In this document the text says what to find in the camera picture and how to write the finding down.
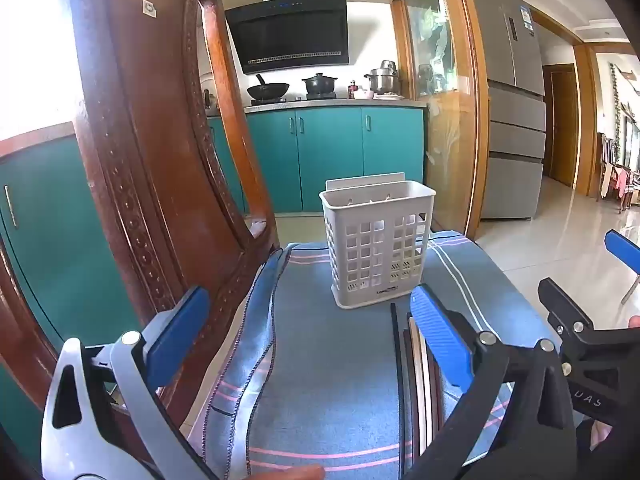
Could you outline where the teal base cabinet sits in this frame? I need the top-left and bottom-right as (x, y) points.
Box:
(207, 105), (426, 216)

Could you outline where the black chopstick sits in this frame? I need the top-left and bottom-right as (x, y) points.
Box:
(390, 303), (407, 480)
(405, 313), (416, 466)

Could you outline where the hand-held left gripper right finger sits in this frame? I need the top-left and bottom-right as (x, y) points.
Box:
(409, 283), (578, 480)

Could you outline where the wooden door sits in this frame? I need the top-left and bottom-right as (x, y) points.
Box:
(542, 62), (581, 188)

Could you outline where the black cooking pot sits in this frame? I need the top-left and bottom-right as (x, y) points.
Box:
(301, 73), (338, 96)

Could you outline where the blue striped tablecloth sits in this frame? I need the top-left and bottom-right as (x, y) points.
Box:
(187, 230), (556, 480)

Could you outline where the stainless steel pot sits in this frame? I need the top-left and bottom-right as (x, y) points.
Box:
(364, 60), (402, 96)

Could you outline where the black wok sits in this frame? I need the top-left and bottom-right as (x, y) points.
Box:
(246, 74), (291, 101)

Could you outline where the wood framed glass partition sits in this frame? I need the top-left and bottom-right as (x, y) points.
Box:
(391, 0), (493, 241)

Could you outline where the black range hood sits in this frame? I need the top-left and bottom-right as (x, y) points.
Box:
(225, 0), (349, 76)

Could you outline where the gas stove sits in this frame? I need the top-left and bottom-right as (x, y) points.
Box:
(250, 92), (348, 107)

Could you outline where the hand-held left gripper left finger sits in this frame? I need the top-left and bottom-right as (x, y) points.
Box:
(41, 285), (212, 480)

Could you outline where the dark brown chopstick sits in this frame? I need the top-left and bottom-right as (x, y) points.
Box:
(425, 345), (446, 436)

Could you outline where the carved wooden chair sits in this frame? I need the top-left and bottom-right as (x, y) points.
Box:
(0, 0), (282, 466)

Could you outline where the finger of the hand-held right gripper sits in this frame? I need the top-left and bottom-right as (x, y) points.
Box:
(537, 276), (597, 334)
(604, 229), (640, 278)

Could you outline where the bundle of chopsticks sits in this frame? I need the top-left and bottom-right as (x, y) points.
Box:
(410, 316), (430, 461)

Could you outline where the grey refrigerator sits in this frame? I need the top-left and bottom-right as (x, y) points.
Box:
(467, 0), (547, 221)

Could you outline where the white plastic utensil basket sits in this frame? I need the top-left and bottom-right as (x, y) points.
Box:
(319, 172), (437, 309)

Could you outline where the teal side cabinet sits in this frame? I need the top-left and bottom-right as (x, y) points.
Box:
(0, 135), (146, 461)

